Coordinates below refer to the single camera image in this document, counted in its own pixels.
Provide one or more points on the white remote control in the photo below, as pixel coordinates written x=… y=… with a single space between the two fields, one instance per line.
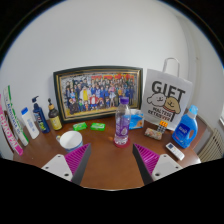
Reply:
x=175 y=151

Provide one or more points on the dark blue pump bottle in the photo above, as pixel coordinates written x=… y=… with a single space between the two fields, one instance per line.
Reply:
x=40 y=118

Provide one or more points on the small patterned box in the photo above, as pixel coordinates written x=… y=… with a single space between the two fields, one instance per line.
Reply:
x=153 y=133

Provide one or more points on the white and blue shuttlecock tube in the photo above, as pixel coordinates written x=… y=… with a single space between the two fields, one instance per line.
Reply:
x=15 y=116

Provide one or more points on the blue starry-print mug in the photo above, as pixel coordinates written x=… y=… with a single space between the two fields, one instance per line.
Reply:
x=70 y=140

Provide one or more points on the framed group picture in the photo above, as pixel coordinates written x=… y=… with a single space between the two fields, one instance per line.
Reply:
x=96 y=91

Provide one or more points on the purple-capped clear water bottle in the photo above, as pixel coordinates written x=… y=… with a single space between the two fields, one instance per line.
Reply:
x=122 y=123

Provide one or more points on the amber pump bottle yellow label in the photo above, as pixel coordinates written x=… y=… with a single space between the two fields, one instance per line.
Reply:
x=55 y=120

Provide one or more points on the flat round red coaster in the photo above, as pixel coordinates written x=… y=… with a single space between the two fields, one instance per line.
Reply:
x=121 y=146

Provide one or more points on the white bottle with blue cap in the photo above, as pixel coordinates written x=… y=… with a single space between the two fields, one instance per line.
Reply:
x=30 y=125

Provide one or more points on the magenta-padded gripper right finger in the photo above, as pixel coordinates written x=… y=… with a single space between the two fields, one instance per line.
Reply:
x=166 y=166

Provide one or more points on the white radiator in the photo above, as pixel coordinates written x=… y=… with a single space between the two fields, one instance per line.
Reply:
x=213 y=146

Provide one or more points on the blue detergent bottle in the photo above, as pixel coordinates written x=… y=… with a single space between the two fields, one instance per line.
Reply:
x=185 y=131

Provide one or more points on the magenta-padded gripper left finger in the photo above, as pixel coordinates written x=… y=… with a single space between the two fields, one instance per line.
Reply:
x=58 y=166

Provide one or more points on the white printed tote bag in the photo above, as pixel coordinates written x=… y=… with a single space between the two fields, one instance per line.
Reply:
x=166 y=96

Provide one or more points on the pink shuttlecock tube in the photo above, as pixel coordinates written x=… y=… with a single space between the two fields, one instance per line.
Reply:
x=10 y=136

